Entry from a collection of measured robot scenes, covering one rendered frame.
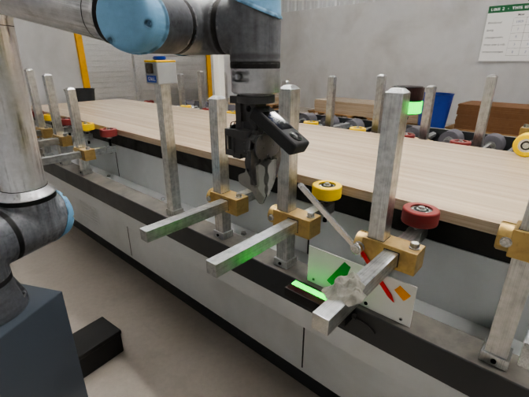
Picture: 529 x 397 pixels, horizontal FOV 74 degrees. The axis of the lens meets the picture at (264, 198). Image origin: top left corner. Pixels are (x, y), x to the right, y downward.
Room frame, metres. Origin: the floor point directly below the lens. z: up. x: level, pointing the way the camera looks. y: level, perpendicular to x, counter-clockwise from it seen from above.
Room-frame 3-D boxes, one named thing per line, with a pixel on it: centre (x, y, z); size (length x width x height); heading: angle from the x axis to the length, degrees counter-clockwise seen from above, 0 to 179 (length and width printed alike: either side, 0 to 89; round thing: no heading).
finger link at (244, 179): (0.67, 0.03, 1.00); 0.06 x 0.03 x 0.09; 50
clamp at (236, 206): (0.99, 0.11, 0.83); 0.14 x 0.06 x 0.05; 48
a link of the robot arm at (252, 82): (0.68, 0.02, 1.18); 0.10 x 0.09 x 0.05; 140
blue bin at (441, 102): (6.09, -2.85, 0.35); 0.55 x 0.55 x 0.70
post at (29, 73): (2.00, 1.25, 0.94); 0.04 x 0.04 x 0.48; 48
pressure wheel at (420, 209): (0.74, -0.36, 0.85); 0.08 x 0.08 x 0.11
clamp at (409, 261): (0.66, -0.26, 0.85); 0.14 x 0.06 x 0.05; 48
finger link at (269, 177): (0.69, 0.01, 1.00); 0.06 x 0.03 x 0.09; 50
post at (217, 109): (1.01, 0.13, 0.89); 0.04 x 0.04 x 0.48; 48
